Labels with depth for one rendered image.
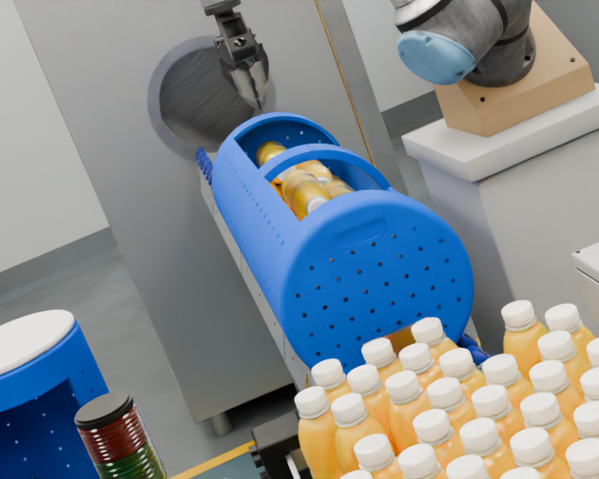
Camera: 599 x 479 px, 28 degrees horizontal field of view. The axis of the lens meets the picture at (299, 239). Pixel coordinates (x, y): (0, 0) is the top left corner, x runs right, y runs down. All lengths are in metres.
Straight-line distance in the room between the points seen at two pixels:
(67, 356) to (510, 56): 0.98
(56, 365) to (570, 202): 0.98
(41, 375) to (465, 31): 1.00
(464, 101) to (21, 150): 4.89
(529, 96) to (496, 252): 0.27
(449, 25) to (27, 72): 5.01
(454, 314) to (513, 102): 0.49
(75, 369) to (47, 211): 4.57
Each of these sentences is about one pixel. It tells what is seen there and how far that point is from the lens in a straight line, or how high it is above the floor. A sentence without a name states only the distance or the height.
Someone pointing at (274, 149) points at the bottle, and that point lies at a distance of 2.37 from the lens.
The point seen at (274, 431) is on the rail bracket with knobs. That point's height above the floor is 1.00.
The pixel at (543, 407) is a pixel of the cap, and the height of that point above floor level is 1.09.
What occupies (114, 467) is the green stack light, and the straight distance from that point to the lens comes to 1.23.
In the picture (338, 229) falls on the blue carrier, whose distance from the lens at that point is 1.64.
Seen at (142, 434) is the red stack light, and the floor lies 1.22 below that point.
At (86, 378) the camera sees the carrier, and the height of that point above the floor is 0.93.
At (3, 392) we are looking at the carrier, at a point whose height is 0.99.
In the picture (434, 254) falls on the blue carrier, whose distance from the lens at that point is 1.69.
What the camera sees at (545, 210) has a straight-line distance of 2.05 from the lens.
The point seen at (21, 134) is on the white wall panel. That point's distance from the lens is 6.76.
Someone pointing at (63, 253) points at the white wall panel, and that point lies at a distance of 6.88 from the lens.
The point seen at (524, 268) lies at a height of 0.93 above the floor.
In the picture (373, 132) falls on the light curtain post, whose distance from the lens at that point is 3.12.
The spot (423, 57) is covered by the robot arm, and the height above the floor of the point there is 1.34.
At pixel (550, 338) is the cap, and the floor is 1.09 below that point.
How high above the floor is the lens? 1.69
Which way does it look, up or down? 17 degrees down
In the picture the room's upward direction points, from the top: 21 degrees counter-clockwise
